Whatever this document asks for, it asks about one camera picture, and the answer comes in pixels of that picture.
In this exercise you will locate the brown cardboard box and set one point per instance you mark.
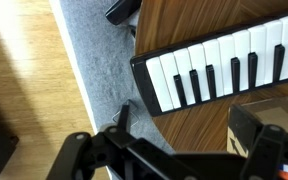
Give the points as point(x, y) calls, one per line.
point(267, 116)

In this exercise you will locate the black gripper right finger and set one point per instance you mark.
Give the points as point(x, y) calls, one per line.
point(267, 145)

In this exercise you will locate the black and white piano keyboard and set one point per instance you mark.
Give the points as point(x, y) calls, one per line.
point(228, 62)

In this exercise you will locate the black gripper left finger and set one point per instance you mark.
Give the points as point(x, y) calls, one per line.
point(127, 157)

